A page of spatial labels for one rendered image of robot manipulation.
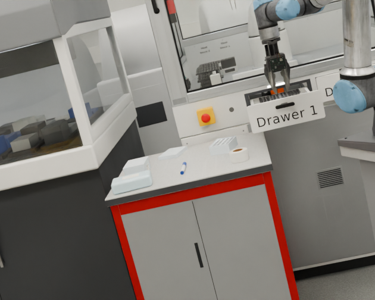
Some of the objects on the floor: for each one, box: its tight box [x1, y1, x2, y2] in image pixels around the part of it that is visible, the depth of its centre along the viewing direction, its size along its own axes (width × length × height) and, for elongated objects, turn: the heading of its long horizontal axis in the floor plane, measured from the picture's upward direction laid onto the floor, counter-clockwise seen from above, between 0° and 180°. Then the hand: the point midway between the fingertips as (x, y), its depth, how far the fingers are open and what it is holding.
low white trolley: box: [105, 132, 299, 300], centre depth 269 cm, size 58×62×76 cm
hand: (281, 89), depth 249 cm, fingers open, 3 cm apart
